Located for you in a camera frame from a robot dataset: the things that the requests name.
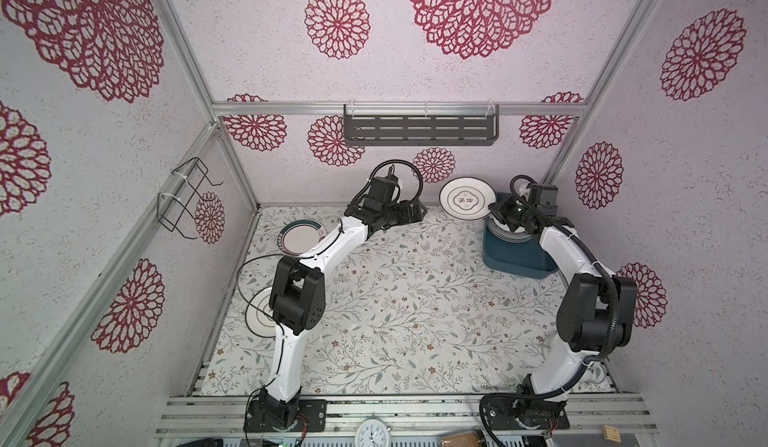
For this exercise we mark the white round clock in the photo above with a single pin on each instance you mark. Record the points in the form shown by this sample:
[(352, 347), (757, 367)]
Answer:
[(372, 432)]

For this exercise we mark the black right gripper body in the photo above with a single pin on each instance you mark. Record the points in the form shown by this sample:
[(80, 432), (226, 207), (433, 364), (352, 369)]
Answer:
[(512, 213)]

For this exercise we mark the black wire wall rack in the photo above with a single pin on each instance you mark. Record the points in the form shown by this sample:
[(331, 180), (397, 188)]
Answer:
[(193, 209)]

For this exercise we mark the grey wall shelf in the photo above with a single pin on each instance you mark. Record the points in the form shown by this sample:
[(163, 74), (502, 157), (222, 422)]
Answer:
[(426, 127)]

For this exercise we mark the white plate clover motif front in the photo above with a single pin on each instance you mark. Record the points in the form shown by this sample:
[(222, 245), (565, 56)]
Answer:
[(258, 314)]

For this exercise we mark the white plate clover motif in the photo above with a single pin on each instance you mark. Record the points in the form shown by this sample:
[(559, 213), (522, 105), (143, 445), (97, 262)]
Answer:
[(258, 314), (467, 198)]

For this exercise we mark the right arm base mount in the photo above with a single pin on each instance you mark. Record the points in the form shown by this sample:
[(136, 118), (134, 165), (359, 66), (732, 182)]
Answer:
[(505, 411)]

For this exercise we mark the green red rim plate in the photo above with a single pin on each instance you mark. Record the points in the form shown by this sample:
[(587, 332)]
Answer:
[(300, 236)]

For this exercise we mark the brown box front edge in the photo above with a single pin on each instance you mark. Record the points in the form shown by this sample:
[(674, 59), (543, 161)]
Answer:
[(466, 438)]

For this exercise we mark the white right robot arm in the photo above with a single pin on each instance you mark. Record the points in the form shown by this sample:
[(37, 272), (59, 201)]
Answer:
[(596, 314)]

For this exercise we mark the teal plastic bin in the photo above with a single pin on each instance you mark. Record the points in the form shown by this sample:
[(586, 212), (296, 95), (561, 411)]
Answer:
[(525, 259)]

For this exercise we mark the white plate clover motif back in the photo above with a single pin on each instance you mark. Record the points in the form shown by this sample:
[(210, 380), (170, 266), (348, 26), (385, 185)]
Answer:
[(467, 198)]

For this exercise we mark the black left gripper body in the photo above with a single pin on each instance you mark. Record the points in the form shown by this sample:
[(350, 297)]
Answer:
[(400, 214)]

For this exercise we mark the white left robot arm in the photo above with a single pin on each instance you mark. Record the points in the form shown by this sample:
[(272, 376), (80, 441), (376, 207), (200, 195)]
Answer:
[(297, 299)]

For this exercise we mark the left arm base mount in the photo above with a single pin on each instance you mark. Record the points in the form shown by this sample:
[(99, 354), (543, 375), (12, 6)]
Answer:
[(266, 414)]

